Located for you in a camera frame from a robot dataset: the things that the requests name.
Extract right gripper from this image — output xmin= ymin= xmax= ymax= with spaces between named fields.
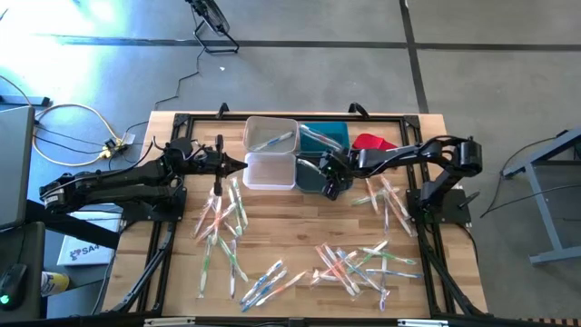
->
xmin=317 ymin=148 xmax=365 ymax=203

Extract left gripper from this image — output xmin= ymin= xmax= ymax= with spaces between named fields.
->
xmin=162 ymin=134 xmax=250 ymax=197

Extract orange toothbrushes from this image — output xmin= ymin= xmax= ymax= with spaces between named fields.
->
xmin=300 ymin=130 xmax=345 ymax=153

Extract blue toothbrush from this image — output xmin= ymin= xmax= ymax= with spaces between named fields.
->
xmin=240 ymin=269 xmax=290 ymax=313
xmin=251 ymin=130 xmax=295 ymax=152
xmin=363 ymin=268 xmax=425 ymax=281
xmin=239 ymin=259 xmax=285 ymax=304
xmin=335 ymin=247 xmax=383 ymax=292

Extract grey-blue plastic bin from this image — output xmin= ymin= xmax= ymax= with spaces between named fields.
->
xmin=293 ymin=151 xmax=355 ymax=195

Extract clear frosted plastic bin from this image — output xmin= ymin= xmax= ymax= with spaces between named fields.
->
xmin=241 ymin=152 xmax=297 ymax=192

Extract white plastic bin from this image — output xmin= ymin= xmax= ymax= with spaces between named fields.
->
xmin=242 ymin=115 xmax=300 ymax=154

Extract teal plastic bin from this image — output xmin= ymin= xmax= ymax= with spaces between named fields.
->
xmin=298 ymin=121 xmax=351 ymax=154

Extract red cloth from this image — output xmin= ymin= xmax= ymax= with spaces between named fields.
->
xmin=351 ymin=133 xmax=399 ymax=152

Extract yellow power connector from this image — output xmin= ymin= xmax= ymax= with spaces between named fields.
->
xmin=100 ymin=134 xmax=137 ymax=160

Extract black floor fan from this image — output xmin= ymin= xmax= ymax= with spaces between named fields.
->
xmin=184 ymin=0 xmax=241 ymax=55

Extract white printed box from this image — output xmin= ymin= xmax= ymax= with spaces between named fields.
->
xmin=56 ymin=211 xmax=123 ymax=267

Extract yellow can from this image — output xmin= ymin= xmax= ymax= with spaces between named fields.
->
xmin=40 ymin=271 xmax=71 ymax=298

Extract grey monitor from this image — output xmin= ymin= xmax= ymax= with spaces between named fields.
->
xmin=0 ymin=104 xmax=36 ymax=231

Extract grey metal stand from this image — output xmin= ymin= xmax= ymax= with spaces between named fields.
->
xmin=501 ymin=126 xmax=581 ymax=267

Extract black side desk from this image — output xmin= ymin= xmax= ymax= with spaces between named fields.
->
xmin=0 ymin=199 xmax=122 ymax=322

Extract black computer mouse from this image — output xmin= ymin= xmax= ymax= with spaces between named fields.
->
xmin=0 ymin=263 xmax=28 ymax=312

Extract black fan cable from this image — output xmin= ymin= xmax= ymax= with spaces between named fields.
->
xmin=122 ymin=45 xmax=203 ymax=137

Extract silver metal bracket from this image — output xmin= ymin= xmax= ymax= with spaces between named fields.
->
xmin=397 ymin=319 xmax=450 ymax=327
xmin=143 ymin=317 xmax=196 ymax=327

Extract yellow looped cable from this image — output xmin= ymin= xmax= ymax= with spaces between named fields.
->
xmin=32 ymin=103 xmax=114 ymax=167

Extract black floor cable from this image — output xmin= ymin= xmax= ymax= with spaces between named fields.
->
xmin=479 ymin=181 xmax=581 ymax=219

